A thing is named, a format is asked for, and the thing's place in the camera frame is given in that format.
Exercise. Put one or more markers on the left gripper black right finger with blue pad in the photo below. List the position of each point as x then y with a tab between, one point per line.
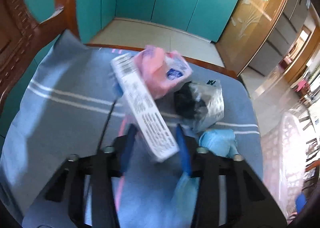
188	153

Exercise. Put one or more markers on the grey refrigerator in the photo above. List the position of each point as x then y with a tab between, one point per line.
282	37

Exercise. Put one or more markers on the white printed carton box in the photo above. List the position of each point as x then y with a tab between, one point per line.
155	131

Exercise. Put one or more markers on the light blue crumpled glove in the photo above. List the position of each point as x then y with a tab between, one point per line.
221	142

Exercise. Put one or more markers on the pink plastic package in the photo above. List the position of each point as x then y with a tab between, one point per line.
162	71

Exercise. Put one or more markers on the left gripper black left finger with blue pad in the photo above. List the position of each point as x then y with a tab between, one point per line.
123	146

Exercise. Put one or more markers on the brown wooden chair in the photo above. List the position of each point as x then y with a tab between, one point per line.
22	37

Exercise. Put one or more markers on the black and clear plastic bag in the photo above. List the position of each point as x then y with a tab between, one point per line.
200	105

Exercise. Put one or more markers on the wooden glass door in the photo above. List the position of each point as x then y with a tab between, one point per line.
247	30

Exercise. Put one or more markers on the white mesh trash basket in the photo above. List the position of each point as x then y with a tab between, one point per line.
284	161

